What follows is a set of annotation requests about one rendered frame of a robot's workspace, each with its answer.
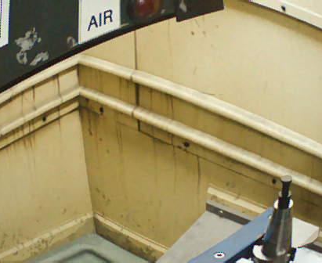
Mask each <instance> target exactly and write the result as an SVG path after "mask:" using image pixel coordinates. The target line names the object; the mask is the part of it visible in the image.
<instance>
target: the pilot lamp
mask: <svg viewBox="0 0 322 263"><path fill-rule="evenodd" d="M160 7H161V0H139V1H138V2H137V6H136V12H137V13H138V14H139V16H141V17H142V18H151V17H152V16H153V15H155V14H156V13H157V11H158V10H159V9H160Z"/></svg>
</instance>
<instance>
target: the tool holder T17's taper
mask: <svg viewBox="0 0 322 263"><path fill-rule="evenodd" d="M277 201H278V200H277ZM277 201H276V202H275V203H274V205H273V211H272V214H271V217H270V220H269V223H268V226H267V229H266V234H265V235H264V238H263V241H262V246H261V247H260V250H261V252H262V254H264V255H266V256H271V257H272V256H278V255H282V254H285V253H286V252H288V251H289V250H290V249H291V246H292V231H293V230H292V228H293V225H292V224H293V221H292V220H293V203H292V202H293V201H291V200H290V205H289V206H287V207H279V206H277Z"/></svg>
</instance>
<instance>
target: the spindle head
mask: <svg viewBox="0 0 322 263"><path fill-rule="evenodd" d="M128 2H129V0H120V20H121V21H120V28H118V29H116V30H114V31H110V32H108V33H106V34H103V35H100V36H98V37H96V38H92V39H90V40H88V41H85V42H83V43H81V44H78V39H79V38H78V33H79V32H78V28H79V26H78V22H79V19H78V17H79V0H9V22H8V23H9V25H8V27H9V28H8V44H6V45H3V46H2V47H0V94H1V93H3V92H5V91H7V90H8V89H10V88H12V87H13V86H15V85H18V84H19V83H20V82H22V81H25V80H27V79H28V78H29V77H32V76H34V75H35V74H38V73H39V72H41V71H43V70H46V69H48V68H49V67H51V66H54V65H56V64H57V63H60V62H62V61H64V60H66V59H69V58H71V57H72V56H75V55H77V54H79V53H81V52H84V51H86V50H88V49H91V48H93V47H96V46H97V45H100V44H103V43H104V42H106V41H110V40H111V39H114V38H117V37H119V36H122V35H123V34H128V33H131V32H133V31H136V30H138V29H141V28H144V27H148V26H150V25H153V24H156V23H158V22H163V21H164V20H170V19H171V18H176V14H175V0H164V3H163V9H162V10H161V12H160V13H159V15H157V17H156V18H155V19H154V20H152V21H150V22H149V23H137V22H135V21H133V20H132V18H130V16H129V14H128Z"/></svg>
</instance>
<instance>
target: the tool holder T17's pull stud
mask: <svg viewBox="0 0 322 263"><path fill-rule="evenodd" d="M291 182H292V176H291V175H283V176H282V178H281V183H282V191H281V192H279V196H278V201H277V206H279V207H287V206H289V205H290V199H291V191H289V187H290V183H291Z"/></svg>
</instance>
